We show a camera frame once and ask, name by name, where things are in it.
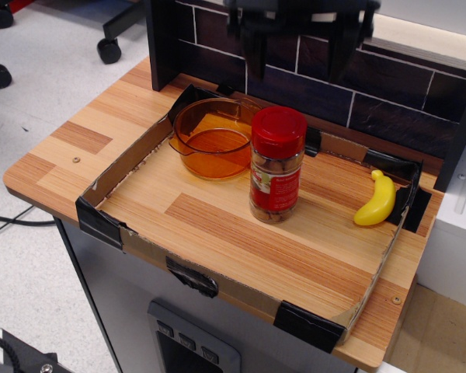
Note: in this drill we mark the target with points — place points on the red-lidded basil spice bottle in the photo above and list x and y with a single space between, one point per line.
277 152

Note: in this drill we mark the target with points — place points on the black chair base with casters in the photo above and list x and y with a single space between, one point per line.
108 47

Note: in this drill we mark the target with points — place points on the amber glass pot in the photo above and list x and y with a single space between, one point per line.
213 136

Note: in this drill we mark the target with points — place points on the black equipment at bottom left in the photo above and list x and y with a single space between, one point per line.
18 356

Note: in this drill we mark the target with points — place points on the grey control panel with buttons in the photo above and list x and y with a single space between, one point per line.
184 347

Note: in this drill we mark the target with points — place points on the white side cabinet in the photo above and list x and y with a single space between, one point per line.
443 266

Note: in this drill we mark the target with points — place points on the yellow toy banana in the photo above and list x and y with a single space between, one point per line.
382 203

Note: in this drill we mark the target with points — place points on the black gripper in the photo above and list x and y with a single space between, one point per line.
344 22

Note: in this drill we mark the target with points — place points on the dark tiled backsplash panel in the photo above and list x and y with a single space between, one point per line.
393 102

